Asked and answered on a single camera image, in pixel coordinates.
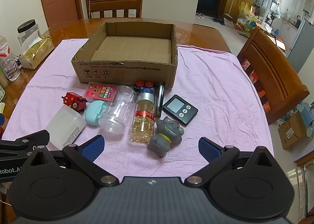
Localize grey shark toy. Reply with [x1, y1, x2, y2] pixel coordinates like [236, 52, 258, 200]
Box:
[147, 116, 185, 158]

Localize gold tissue box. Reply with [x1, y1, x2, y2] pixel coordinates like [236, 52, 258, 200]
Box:
[18, 35, 55, 70]

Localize clear plastic jar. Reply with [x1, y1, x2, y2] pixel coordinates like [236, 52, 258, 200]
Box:
[98, 85, 137, 135]

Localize black round ring lid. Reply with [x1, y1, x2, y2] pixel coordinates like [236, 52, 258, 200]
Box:
[154, 82, 166, 118]

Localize yellow plastic bag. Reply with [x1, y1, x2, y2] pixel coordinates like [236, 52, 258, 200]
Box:
[237, 2, 253, 19]

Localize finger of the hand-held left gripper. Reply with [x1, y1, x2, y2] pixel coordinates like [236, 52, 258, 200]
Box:
[0, 129, 50, 152]

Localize clear water bottle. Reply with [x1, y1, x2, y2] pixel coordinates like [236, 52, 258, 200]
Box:
[0, 35, 21, 82]

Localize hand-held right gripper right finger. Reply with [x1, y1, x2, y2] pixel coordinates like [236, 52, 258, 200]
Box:
[184, 137, 279, 187]

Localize golden capsule bottle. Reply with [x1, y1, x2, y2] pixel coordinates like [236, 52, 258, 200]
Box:
[129, 92, 156, 144]

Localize white translucent plastic container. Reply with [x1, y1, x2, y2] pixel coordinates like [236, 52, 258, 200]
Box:
[45, 105, 85, 151]

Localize wooden chair solid back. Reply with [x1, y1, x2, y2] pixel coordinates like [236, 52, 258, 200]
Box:
[237, 26, 310, 126]

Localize red toy robot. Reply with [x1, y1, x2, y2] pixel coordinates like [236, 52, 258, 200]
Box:
[61, 92, 88, 111]

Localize pink card box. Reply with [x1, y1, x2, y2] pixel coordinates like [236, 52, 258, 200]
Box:
[83, 82, 119, 104]

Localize pink cloth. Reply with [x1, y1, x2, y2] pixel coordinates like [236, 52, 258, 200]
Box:
[1, 39, 275, 183]

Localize brown carton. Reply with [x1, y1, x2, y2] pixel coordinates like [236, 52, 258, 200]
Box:
[278, 111, 311, 150]

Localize teal round case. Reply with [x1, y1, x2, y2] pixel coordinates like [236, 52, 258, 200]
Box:
[85, 100, 108, 126]

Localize wooden cabinet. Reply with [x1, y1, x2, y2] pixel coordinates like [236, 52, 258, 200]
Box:
[224, 0, 256, 18]

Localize cardboard box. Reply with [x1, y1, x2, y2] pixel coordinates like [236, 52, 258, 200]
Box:
[71, 22, 178, 88]

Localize black cube toy red knobs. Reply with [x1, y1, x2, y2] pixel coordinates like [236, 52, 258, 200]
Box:
[133, 80, 155, 94]

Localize clear jar black lid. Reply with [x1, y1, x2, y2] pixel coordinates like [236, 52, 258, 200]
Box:
[17, 19, 41, 48]

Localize grey refrigerator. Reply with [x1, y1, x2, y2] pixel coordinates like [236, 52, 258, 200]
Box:
[286, 19, 314, 74]

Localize black digital timer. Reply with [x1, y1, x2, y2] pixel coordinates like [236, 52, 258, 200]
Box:
[162, 95, 199, 126]

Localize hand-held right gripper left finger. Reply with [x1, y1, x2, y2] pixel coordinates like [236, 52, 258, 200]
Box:
[25, 135, 119, 188]

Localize red boxes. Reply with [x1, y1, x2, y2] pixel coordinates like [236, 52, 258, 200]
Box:
[242, 58, 273, 116]

